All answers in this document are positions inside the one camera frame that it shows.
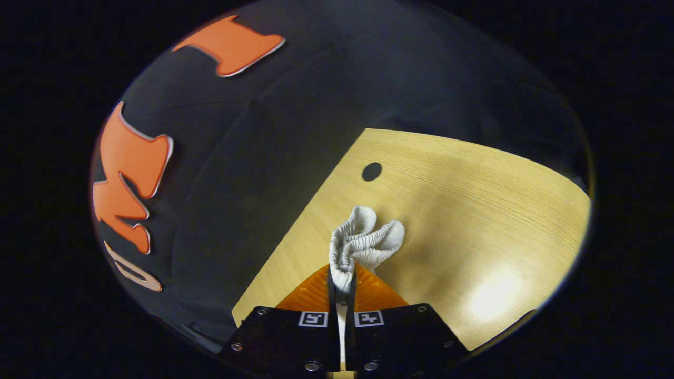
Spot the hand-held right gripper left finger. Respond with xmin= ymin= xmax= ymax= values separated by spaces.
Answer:
xmin=219 ymin=265 xmax=342 ymax=375

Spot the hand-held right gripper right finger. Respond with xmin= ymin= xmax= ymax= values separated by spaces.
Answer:
xmin=345 ymin=265 xmax=469 ymax=375

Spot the black backdrop cloth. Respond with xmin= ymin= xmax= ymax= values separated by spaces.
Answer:
xmin=90 ymin=0 xmax=593 ymax=353

